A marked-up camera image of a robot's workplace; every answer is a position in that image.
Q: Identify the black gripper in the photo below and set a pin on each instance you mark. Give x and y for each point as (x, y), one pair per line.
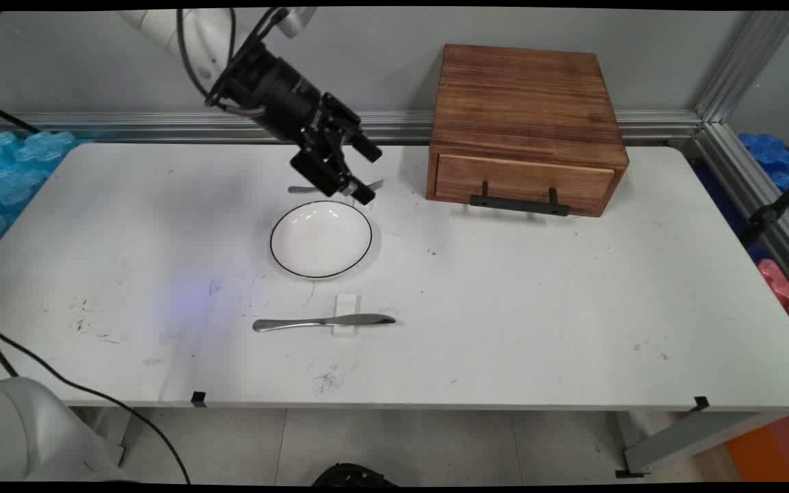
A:
(278, 89)

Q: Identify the silver metal fork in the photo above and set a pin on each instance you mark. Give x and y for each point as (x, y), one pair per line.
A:
(298, 189)

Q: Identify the white plate with black rim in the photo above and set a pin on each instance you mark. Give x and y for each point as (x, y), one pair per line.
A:
(319, 239)

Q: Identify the white cutlery rest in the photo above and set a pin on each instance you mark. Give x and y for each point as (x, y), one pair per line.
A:
(346, 303)

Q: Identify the silver metal knife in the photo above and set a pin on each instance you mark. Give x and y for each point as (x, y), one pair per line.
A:
(278, 325)

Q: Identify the dark wooden drawer cabinet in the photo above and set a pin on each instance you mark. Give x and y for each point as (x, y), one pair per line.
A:
(524, 96)

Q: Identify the black table edge clip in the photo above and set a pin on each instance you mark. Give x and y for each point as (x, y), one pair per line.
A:
(198, 399)
(701, 403)

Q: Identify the black round floor object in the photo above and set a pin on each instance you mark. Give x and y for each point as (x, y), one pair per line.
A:
(353, 476)

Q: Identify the blue bubble wrap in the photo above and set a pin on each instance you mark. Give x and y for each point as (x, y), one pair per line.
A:
(768, 150)
(4, 178)

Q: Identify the grey table leg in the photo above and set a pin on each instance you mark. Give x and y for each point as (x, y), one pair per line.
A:
(682, 441)
(120, 438)

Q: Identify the black stand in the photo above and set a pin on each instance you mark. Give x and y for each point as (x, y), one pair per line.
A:
(768, 216)

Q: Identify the pink plastic bag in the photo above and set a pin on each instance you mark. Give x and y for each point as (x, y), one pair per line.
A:
(774, 281)

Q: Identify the orange box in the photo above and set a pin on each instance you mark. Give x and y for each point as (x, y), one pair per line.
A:
(778, 445)

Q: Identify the horizontal aluminium frame rail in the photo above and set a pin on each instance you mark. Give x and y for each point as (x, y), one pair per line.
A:
(127, 127)

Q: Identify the slanted aluminium frame rail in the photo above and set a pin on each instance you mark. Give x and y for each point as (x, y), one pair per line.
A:
(744, 185)

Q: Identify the upright aluminium frame post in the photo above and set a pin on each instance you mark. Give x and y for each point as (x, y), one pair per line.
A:
(744, 68)

